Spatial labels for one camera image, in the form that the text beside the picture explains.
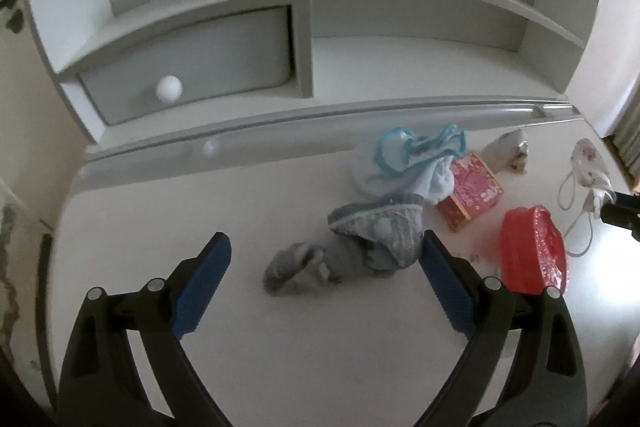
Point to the grey crumpled sock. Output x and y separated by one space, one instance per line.
368 239

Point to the white desk shelf hutch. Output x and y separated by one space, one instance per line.
320 6

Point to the grey window curtain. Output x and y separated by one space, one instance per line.
627 139

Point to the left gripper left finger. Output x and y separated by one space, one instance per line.
100 383

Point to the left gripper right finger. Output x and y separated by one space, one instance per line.
546 384

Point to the small crumpled white wrapper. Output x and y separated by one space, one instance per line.
509 151

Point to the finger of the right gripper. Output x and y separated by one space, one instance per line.
623 211

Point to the white cloth with blue trim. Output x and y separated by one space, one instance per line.
402 162

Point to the patterned white face mask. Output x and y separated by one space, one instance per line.
587 170

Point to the grey drawer with white knob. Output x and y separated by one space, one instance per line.
229 55

